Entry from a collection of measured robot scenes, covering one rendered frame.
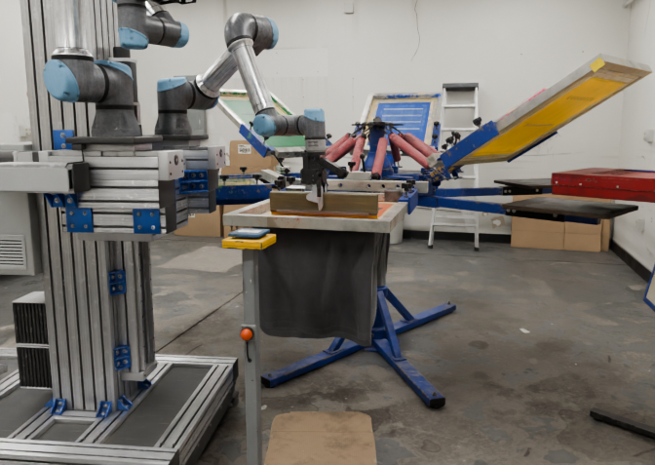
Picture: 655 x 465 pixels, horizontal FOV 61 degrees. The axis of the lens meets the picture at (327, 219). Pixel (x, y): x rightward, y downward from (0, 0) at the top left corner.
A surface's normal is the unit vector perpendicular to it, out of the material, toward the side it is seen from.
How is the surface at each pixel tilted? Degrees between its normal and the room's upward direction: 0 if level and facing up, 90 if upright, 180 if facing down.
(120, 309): 90
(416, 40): 90
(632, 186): 90
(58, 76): 97
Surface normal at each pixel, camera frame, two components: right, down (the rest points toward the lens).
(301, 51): -0.26, 0.15
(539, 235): -0.25, -0.10
